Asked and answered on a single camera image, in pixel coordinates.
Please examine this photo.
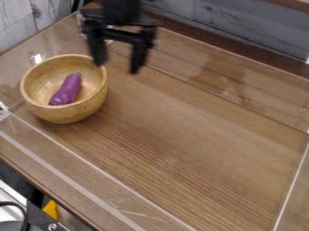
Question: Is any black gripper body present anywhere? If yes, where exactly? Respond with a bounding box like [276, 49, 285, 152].
[81, 0, 160, 49]

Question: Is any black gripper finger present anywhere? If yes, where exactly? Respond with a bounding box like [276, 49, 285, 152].
[86, 29, 107, 66]
[130, 35, 148, 74]

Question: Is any brown wooden bowl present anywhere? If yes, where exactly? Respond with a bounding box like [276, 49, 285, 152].
[21, 54, 107, 124]

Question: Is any purple toy eggplant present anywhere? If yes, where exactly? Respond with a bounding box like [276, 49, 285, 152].
[49, 72, 82, 106]

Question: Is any yellow sticker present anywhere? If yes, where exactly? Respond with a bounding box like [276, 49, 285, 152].
[43, 200, 59, 220]

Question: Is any black metal equipment base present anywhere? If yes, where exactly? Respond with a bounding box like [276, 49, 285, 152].
[26, 201, 73, 231]

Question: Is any clear acrylic corner bracket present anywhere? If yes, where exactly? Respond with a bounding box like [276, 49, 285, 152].
[78, 10, 115, 46]

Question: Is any black cable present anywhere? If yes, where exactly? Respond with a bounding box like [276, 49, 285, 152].
[0, 201, 30, 231]

